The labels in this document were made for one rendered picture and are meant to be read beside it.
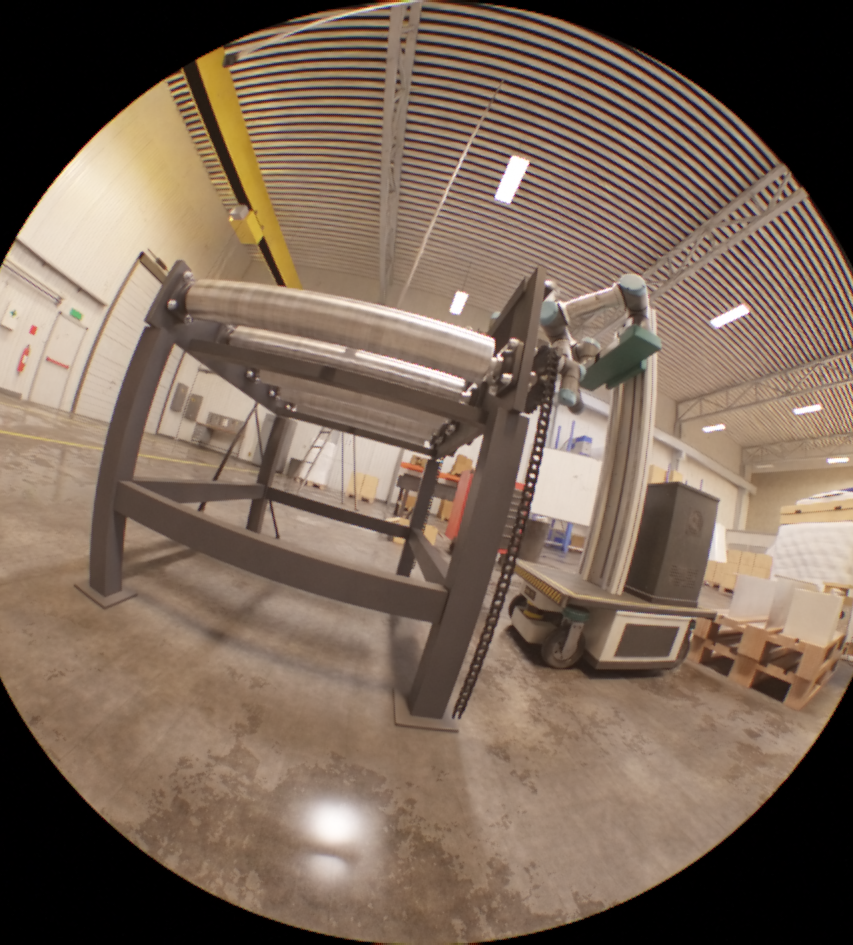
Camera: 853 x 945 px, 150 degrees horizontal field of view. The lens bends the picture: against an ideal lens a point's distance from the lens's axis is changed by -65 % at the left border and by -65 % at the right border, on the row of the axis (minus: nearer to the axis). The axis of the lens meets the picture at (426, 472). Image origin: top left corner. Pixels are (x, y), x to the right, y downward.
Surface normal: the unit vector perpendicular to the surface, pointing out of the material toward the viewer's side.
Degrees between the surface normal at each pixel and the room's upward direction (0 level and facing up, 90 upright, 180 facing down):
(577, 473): 90
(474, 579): 90
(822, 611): 90
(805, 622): 90
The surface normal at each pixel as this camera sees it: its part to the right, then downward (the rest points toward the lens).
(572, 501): -0.29, -0.15
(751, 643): -0.96, -0.27
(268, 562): 0.12, -0.05
